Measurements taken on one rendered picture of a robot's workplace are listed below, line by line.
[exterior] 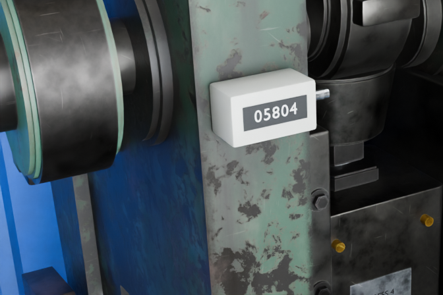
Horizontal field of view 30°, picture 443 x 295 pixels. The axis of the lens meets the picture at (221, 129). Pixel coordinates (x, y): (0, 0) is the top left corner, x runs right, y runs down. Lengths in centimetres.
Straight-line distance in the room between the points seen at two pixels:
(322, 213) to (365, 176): 12
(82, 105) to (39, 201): 137
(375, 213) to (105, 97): 30
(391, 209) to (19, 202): 130
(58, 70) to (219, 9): 13
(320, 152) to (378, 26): 13
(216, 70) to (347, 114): 20
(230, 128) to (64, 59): 13
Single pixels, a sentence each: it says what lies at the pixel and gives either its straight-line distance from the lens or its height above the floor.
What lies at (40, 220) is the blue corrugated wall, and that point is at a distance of 201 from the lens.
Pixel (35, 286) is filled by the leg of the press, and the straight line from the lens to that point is 129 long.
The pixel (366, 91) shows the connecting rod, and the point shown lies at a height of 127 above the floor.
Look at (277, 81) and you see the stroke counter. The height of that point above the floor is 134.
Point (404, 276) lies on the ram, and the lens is 85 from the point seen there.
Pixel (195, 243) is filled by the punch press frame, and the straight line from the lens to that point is 69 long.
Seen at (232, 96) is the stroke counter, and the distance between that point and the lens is 58.
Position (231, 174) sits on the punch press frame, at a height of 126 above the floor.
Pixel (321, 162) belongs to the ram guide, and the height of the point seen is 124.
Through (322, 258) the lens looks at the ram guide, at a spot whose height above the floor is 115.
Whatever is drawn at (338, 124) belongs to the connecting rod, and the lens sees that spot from 78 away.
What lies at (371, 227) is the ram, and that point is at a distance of 80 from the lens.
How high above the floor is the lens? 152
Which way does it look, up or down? 21 degrees down
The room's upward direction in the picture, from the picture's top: 4 degrees counter-clockwise
